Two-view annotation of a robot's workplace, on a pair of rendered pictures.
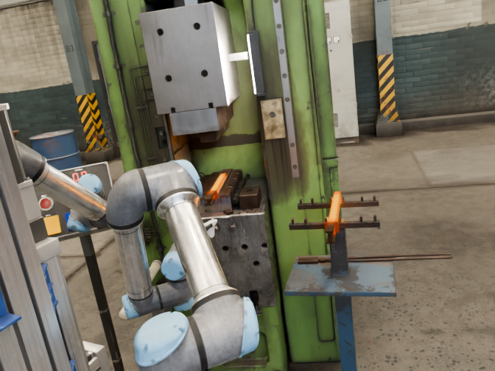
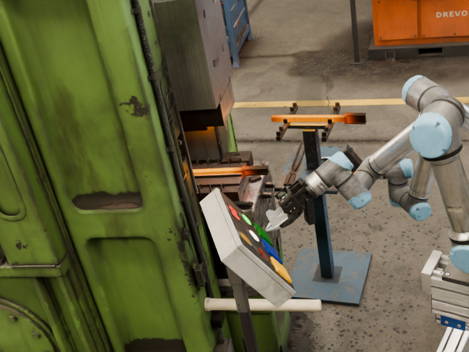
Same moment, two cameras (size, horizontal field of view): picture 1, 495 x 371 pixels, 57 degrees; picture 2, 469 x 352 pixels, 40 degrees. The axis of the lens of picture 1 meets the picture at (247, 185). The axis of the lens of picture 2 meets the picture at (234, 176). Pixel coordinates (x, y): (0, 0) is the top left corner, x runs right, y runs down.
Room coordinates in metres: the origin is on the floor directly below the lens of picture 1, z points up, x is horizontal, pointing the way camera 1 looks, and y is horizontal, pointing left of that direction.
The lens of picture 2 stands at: (1.59, 2.40, 2.33)
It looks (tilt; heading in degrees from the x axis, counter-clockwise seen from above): 31 degrees down; 278
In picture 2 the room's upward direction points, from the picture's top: 11 degrees counter-clockwise
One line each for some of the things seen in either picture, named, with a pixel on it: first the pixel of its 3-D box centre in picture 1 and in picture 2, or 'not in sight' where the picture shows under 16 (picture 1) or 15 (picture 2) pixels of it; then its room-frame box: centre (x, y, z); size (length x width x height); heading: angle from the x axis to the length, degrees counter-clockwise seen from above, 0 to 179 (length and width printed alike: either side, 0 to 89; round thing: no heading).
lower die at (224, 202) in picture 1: (216, 189); (193, 184); (2.10, 0.15, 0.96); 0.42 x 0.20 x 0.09; 171
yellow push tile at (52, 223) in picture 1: (50, 226); (280, 270); (1.74, 0.81, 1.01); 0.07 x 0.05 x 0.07; 106
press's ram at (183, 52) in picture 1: (204, 57); (163, 40); (2.09, 0.11, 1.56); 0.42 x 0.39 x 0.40; 171
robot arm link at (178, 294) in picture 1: (177, 291); (400, 193); (1.28, 0.26, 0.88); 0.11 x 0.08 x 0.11; 110
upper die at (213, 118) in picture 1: (204, 114); (174, 105); (2.10, 0.15, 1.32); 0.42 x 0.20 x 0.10; 171
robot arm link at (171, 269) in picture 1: (177, 262); (397, 169); (1.29, 0.25, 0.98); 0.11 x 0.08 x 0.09; 171
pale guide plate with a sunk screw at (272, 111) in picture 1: (272, 119); not in sight; (1.97, -0.15, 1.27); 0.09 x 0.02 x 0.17; 81
